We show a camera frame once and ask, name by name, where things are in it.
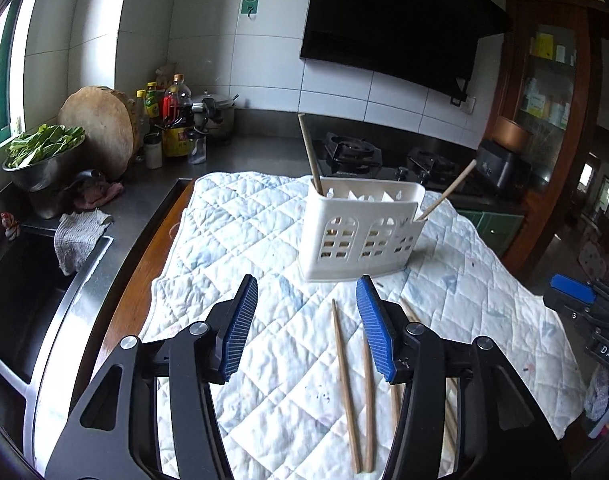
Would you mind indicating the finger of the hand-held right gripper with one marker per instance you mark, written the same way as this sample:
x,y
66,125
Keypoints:
x,y
572,289

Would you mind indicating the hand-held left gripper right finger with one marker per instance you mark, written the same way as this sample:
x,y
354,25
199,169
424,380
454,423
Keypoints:
x,y
374,330

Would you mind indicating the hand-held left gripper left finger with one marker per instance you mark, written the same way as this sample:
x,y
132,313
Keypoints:
x,y
239,330

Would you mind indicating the wooden chopstick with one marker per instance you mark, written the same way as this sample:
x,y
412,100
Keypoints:
x,y
407,307
344,385
368,410
396,410
451,412
449,187
309,155

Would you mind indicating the white plastic chopstick holder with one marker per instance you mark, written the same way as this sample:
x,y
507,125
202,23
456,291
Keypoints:
x,y
364,235

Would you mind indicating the person's right hand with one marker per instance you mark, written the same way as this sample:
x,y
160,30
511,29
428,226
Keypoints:
x,y
604,392

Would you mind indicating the white quilted cloth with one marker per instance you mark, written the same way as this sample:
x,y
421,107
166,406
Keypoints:
x,y
254,240

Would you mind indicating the green cabinet doors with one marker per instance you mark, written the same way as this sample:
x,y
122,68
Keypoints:
x,y
489,230

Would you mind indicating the brown wooden board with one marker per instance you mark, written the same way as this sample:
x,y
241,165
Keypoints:
x,y
149,260

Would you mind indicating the black kitchen appliance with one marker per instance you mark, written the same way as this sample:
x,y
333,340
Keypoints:
x,y
497,165

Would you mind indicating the wooden cabinet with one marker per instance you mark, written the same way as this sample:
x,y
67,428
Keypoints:
x,y
579,125

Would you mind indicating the copper pot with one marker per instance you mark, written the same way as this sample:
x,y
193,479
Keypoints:
x,y
509,135

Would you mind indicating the black gas stove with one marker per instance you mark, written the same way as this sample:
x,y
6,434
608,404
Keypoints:
x,y
384,160

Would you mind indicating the grey dish rag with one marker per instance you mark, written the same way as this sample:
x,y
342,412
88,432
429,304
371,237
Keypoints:
x,y
79,237

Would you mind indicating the small glass jar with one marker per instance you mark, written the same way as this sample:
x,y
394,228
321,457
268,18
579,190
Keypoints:
x,y
197,150

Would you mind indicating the pink rag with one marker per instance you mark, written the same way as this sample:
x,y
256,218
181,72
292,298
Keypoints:
x,y
97,195

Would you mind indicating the white seasoning shaker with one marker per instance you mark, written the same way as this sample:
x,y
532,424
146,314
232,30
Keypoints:
x,y
153,152

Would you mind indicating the steel pressure cooker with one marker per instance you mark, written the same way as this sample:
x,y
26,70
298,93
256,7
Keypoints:
x,y
219,120

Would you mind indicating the large dark oil bottle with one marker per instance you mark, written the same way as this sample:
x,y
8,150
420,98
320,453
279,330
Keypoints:
x,y
178,120

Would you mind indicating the stainless steel sink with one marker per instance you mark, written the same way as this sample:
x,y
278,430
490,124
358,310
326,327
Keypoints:
x,y
24,290

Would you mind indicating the steel pot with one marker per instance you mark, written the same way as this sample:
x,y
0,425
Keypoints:
x,y
54,200

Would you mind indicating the yellow label sauce bottle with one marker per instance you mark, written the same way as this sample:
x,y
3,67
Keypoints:
x,y
154,105

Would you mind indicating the green yellow bottle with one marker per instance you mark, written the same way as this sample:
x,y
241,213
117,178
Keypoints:
x,y
142,110

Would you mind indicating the round wooden chopping board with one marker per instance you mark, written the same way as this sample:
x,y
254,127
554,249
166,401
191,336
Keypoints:
x,y
102,127

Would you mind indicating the small red scrubber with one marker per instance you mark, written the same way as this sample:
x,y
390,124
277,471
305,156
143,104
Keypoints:
x,y
9,224

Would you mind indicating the stainless steel bowl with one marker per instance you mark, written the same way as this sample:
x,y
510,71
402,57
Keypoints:
x,y
39,172

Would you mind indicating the green leafy vegetables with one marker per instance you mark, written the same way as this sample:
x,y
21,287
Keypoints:
x,y
44,142

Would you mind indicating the black range hood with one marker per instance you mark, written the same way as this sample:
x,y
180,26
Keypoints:
x,y
394,20

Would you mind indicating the window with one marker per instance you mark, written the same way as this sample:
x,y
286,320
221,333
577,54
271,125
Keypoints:
x,y
4,50

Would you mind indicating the wall socket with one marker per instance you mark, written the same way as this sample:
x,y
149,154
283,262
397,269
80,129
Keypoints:
x,y
463,104

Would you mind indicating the green wall hook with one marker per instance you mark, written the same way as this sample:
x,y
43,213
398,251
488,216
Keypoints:
x,y
251,1

